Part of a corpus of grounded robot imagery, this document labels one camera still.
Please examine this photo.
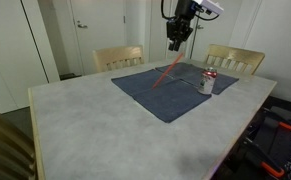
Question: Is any black cable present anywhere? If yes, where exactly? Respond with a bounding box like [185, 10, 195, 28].
[160, 0, 178, 21]
[197, 9, 221, 22]

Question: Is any white cabinet with black handles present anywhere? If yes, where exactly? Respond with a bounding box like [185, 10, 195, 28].
[148, 0, 187, 63]

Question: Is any dark wooden chair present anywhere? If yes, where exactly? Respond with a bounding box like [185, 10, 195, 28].
[0, 100, 39, 180]

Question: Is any large blue cloth mat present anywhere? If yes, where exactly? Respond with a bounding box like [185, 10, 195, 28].
[110, 68, 213, 124]

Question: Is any black clamp with orange handle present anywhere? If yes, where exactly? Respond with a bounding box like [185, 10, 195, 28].
[263, 108, 291, 132]
[241, 138, 286, 179]

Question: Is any white door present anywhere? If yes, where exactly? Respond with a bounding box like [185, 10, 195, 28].
[69, 0, 126, 76]

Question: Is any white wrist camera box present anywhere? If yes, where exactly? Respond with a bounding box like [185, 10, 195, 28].
[193, 0, 225, 16]

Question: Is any white closet door panel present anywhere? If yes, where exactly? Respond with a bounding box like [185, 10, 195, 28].
[0, 0, 50, 114]

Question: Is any light wooden chair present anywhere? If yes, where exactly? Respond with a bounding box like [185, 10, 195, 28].
[203, 44, 266, 76]
[92, 44, 145, 74]

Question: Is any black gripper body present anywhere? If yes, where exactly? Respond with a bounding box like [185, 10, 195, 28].
[165, 17, 195, 44]

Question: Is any red drinking straw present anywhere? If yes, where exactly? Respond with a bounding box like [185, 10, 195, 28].
[151, 52, 185, 91]

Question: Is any red and white soda can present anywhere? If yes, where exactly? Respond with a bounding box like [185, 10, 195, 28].
[197, 66, 218, 96]

